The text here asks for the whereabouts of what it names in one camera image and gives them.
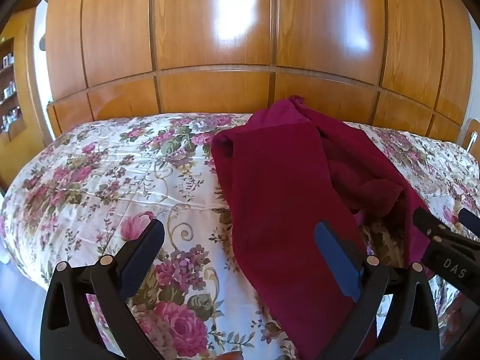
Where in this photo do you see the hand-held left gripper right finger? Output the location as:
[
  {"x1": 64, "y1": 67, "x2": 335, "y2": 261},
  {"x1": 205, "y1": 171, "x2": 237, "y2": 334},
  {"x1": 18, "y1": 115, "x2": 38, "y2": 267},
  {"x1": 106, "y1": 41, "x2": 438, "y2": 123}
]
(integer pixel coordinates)
[{"x1": 314, "y1": 221, "x2": 441, "y2": 360}]

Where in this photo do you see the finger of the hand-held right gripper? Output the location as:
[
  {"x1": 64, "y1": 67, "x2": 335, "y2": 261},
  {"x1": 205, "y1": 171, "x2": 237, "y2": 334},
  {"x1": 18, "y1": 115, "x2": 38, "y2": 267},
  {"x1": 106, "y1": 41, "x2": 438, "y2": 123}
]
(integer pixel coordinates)
[
  {"x1": 412, "y1": 207, "x2": 451, "y2": 244},
  {"x1": 458, "y1": 208, "x2": 480, "y2": 240}
]

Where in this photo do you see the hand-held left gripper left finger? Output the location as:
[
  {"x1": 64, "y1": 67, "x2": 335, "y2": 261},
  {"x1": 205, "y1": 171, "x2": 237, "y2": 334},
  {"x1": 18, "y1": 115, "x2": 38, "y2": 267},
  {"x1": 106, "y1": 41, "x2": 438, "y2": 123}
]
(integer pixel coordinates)
[{"x1": 39, "y1": 218, "x2": 166, "y2": 360}]

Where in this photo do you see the maroon garment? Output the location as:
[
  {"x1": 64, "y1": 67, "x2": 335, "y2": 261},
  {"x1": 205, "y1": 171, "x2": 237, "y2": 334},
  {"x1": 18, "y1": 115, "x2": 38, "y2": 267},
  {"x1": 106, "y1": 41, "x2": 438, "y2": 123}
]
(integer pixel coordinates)
[{"x1": 211, "y1": 95, "x2": 432, "y2": 360}]

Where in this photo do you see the floral bedspread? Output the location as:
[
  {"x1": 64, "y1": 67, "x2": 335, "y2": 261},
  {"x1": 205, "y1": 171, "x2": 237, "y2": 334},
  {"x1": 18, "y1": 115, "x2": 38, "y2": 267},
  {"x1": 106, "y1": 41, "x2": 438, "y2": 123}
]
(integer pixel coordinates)
[{"x1": 0, "y1": 112, "x2": 480, "y2": 360}]

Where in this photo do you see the wooden headboard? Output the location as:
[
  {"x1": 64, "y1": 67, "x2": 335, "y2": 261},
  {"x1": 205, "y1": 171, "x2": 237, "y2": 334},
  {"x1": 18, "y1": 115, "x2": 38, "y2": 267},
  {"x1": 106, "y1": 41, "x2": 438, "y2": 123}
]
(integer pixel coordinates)
[{"x1": 455, "y1": 118, "x2": 480, "y2": 158}]

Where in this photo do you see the wooden shelf unit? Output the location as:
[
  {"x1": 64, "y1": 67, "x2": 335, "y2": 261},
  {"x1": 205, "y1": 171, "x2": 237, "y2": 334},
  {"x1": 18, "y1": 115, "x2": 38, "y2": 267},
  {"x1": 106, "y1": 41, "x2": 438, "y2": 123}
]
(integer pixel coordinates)
[{"x1": 0, "y1": 9, "x2": 51, "y2": 192}]

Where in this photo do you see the small bottles group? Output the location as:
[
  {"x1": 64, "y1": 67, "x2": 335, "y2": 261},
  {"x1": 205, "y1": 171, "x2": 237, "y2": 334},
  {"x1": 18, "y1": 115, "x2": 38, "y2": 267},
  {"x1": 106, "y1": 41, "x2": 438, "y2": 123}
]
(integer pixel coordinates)
[{"x1": 0, "y1": 52, "x2": 23, "y2": 132}]

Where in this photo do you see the wooden wardrobe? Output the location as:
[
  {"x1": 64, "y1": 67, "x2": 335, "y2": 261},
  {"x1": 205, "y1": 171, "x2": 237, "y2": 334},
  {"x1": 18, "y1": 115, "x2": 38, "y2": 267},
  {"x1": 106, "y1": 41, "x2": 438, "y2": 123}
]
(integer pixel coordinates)
[{"x1": 45, "y1": 0, "x2": 473, "y2": 145}]

